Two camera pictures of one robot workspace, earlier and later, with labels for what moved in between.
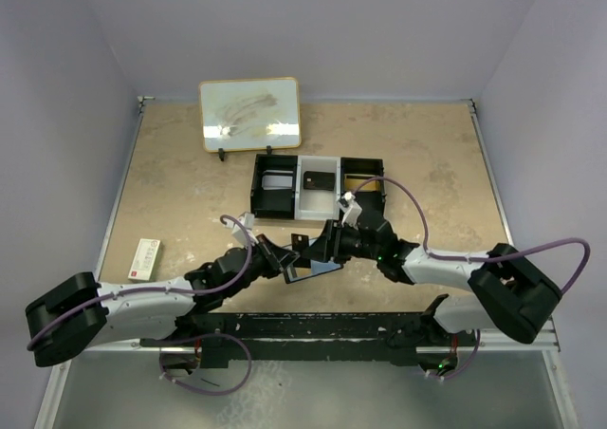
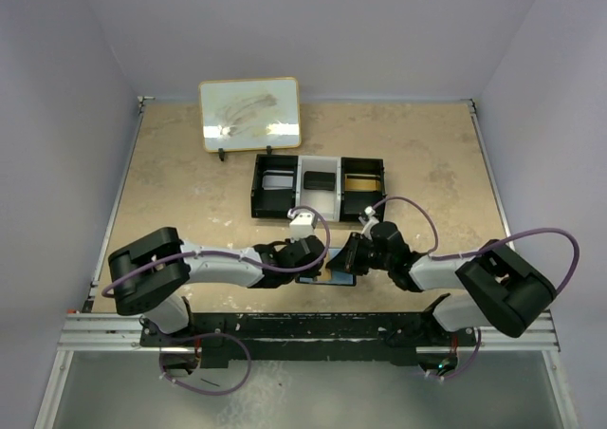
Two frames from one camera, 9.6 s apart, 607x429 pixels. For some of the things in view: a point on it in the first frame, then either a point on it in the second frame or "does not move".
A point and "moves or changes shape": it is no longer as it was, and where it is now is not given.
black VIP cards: [319, 180] does not move
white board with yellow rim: [248, 114] does not move
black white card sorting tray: [308, 187] does not move
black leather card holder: [318, 269] moves or changes shape
